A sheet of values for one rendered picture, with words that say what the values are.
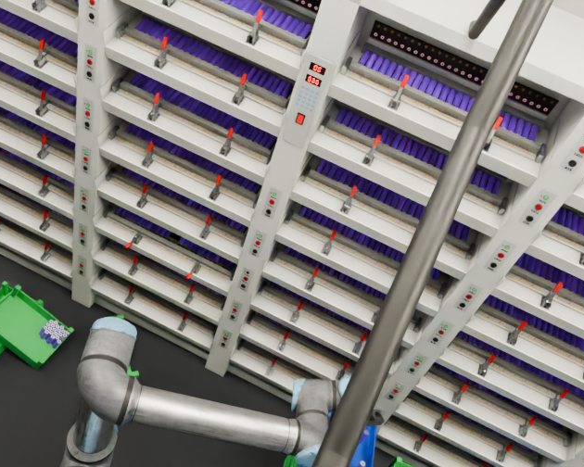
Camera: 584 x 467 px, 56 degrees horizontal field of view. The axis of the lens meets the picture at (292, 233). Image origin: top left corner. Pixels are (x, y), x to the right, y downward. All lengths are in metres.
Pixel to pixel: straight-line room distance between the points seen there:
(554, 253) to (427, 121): 0.53
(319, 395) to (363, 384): 1.16
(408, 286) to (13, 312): 2.29
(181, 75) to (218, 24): 0.21
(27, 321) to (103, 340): 1.18
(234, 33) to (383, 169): 0.57
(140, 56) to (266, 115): 0.44
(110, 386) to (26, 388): 1.15
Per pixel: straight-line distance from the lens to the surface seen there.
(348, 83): 1.57
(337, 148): 1.65
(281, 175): 1.74
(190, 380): 2.55
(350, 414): 0.42
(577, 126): 1.53
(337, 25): 1.50
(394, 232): 1.76
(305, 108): 1.60
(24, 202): 2.64
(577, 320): 1.91
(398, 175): 1.65
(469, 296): 1.84
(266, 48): 1.61
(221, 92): 1.73
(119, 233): 2.30
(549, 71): 1.48
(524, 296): 1.85
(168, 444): 2.40
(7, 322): 2.59
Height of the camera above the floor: 2.17
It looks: 41 degrees down
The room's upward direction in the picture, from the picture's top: 22 degrees clockwise
